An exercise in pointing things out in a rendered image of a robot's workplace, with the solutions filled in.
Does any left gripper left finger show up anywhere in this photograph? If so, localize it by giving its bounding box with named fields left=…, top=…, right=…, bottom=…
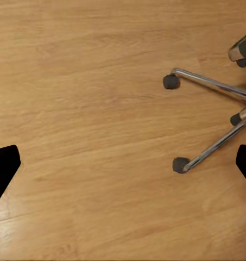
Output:
left=0, top=145, right=21, bottom=198

